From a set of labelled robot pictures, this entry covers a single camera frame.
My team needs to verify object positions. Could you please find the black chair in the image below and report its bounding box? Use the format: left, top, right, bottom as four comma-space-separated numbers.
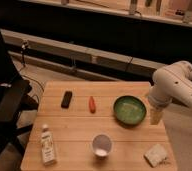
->
0, 79, 40, 168

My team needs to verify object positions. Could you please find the black rectangular block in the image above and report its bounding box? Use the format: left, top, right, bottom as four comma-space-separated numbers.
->
61, 91, 72, 108

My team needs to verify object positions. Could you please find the white squeeze bottle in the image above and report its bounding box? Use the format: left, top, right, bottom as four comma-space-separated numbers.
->
41, 124, 56, 165

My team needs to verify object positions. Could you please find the black cable on floor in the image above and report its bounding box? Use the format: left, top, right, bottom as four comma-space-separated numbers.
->
19, 41, 45, 101

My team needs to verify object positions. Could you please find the white plastic cup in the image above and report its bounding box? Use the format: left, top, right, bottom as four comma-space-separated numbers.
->
92, 134, 112, 157

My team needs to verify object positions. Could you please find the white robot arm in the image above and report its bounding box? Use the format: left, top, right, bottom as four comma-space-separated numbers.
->
147, 61, 192, 125

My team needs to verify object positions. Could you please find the green ceramic bowl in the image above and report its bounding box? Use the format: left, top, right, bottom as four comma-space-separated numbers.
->
113, 96, 147, 125

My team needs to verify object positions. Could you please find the beige sponge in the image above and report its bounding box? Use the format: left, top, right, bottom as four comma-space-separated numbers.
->
144, 144, 168, 167

